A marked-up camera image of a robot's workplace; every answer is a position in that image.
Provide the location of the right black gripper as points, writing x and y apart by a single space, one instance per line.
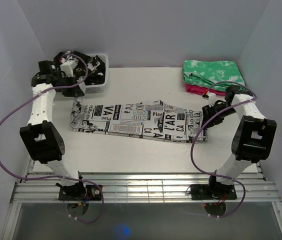
207 113

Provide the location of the black white patterned garment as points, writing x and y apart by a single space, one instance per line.
96 67

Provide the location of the white plastic basket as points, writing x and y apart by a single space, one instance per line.
99 88

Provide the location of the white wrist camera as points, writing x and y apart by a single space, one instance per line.
68 68
211 97

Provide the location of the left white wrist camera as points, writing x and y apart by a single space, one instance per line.
68 68

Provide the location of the aluminium rail frame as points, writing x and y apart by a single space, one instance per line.
133 170

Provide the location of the green white folded trousers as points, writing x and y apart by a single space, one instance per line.
214 75

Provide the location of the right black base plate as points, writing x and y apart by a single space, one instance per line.
207 192

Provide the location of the pink folded trousers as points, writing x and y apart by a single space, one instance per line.
199 90

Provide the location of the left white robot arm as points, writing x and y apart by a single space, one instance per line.
40 137

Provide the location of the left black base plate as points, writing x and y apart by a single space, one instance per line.
92 194

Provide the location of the newspaper print trousers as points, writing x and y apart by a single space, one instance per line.
144 120

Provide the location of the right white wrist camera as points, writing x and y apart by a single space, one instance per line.
211 97

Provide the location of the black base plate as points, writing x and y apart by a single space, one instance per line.
92 194
207 192

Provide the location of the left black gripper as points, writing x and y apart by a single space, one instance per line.
74 91

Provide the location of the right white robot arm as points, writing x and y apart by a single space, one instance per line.
252 141

